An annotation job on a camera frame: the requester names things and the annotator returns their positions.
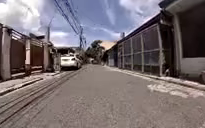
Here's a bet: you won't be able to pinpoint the distant tree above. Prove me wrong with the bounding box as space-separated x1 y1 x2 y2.
85 39 106 65

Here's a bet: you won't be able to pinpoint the white car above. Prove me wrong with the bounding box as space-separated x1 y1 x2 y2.
59 54 83 71

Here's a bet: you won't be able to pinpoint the utility pole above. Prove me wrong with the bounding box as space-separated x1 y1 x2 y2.
78 26 85 52

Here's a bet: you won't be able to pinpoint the grey concrete road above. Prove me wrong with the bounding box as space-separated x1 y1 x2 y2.
0 63 205 128

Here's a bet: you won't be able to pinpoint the building with mesh fence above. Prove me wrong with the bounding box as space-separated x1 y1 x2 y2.
106 11 175 77

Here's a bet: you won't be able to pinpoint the concrete pavement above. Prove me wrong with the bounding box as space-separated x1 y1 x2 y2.
0 71 62 100

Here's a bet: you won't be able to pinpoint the fence with concrete pillars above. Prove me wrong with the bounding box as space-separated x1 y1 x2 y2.
0 18 53 82

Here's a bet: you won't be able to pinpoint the overhead wires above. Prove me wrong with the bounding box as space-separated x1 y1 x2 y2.
53 0 88 48

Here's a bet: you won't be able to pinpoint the building with white wall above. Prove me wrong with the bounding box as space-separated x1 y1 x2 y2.
158 0 205 80

